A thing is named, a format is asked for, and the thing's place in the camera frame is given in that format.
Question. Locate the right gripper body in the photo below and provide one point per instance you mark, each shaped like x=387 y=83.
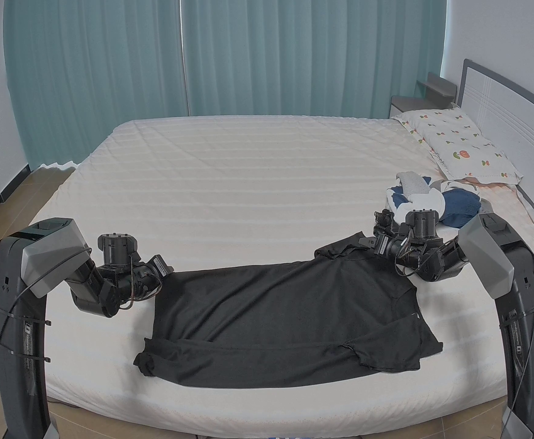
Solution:
x=388 y=245

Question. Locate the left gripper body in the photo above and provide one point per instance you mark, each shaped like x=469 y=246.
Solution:
x=148 y=281

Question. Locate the black T-shirt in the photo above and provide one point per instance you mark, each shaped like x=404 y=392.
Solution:
x=271 y=318

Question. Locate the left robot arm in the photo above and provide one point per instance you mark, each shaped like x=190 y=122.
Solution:
x=20 y=336

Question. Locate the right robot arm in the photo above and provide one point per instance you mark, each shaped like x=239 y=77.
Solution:
x=518 y=336

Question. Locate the pile of clothes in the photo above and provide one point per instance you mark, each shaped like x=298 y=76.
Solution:
x=459 y=208

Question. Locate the white printed pillow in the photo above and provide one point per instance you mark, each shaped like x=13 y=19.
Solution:
x=459 y=144

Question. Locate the grey bedside table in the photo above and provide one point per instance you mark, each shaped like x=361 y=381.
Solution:
x=413 y=103

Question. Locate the blue-green curtain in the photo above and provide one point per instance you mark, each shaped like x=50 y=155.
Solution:
x=93 y=62
x=317 y=39

